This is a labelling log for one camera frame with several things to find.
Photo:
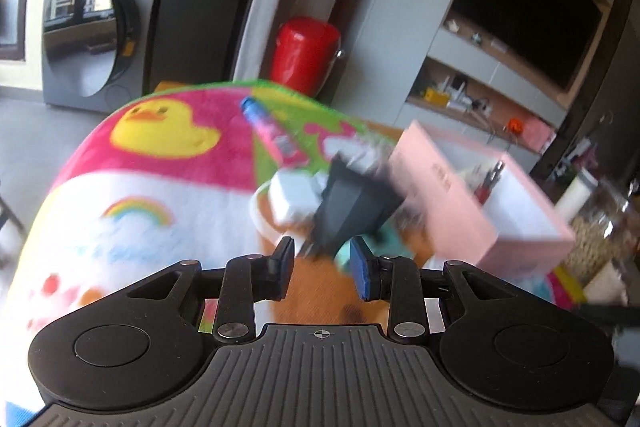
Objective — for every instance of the pink cardboard box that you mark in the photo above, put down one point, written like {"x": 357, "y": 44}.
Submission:
{"x": 445, "y": 202}

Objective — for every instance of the red cylindrical bin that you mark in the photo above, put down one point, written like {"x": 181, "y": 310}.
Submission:
{"x": 302, "y": 57}

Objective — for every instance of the small pink box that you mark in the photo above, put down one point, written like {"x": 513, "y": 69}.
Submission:
{"x": 537, "y": 133}

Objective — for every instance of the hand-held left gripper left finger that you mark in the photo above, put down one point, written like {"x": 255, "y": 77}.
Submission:
{"x": 284, "y": 268}

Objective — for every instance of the pink tube with blue cap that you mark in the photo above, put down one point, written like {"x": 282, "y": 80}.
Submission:
{"x": 272, "y": 132}

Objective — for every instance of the white roll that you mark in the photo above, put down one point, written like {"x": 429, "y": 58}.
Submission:
{"x": 575, "y": 197}

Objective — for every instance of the small orange object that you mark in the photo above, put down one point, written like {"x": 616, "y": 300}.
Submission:
{"x": 515, "y": 126}

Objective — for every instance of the red pen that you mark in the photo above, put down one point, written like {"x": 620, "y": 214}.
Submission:
{"x": 486, "y": 184}

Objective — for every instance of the colourful printed blanket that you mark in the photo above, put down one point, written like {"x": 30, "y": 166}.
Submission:
{"x": 125, "y": 187}

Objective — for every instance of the grey television cabinet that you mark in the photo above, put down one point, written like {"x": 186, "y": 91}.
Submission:
{"x": 465, "y": 67}

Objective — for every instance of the glass jar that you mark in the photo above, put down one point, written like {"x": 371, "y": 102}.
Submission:
{"x": 605, "y": 232}

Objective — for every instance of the grey washing machine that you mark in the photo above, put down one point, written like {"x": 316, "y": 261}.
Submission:
{"x": 145, "y": 27}

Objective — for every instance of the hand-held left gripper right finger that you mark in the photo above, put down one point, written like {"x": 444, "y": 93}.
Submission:
{"x": 361, "y": 274}

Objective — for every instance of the small yellow box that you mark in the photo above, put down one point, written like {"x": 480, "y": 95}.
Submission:
{"x": 435, "y": 96}

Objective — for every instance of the teal round object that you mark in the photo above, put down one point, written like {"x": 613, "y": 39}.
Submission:
{"x": 344, "y": 253}

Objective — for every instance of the black power adapter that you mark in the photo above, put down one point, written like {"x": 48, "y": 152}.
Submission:
{"x": 350, "y": 202}

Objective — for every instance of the white charger block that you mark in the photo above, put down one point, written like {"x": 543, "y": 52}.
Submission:
{"x": 295, "y": 194}

